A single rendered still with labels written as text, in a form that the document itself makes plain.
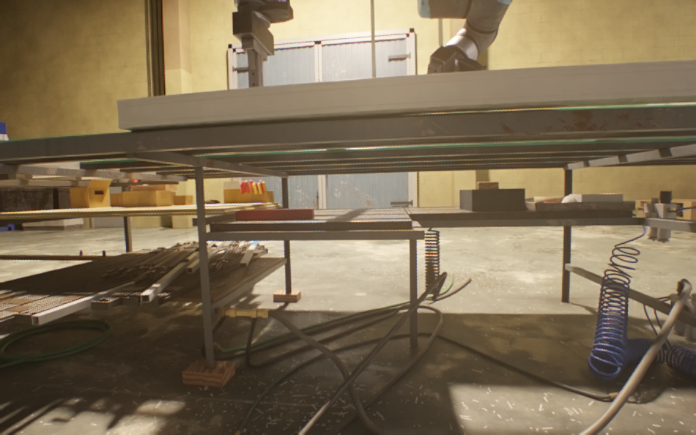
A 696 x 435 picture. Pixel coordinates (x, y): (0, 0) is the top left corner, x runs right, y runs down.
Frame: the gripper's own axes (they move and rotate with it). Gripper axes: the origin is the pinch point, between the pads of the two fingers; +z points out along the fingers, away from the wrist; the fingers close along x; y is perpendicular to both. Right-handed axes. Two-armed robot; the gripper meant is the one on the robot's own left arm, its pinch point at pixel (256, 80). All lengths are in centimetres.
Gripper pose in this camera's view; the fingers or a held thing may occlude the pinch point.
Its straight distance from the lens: 88.5
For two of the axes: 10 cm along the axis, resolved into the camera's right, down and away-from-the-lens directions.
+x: -1.5, 0.7, -9.9
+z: 0.2, 10.0, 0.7
